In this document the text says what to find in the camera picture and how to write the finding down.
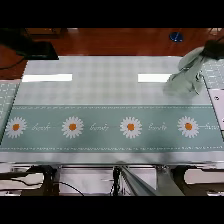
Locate silver frame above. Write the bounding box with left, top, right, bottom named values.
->
left=0, top=161, right=224, bottom=197

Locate pale green T-shirt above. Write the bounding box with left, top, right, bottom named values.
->
left=162, top=46, right=210, bottom=98

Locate blue round disc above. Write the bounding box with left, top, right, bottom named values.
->
left=169, top=31, right=184, bottom=43

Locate black cable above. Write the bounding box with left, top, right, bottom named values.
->
left=0, top=57, right=28, bottom=72
left=56, top=180, right=85, bottom=197

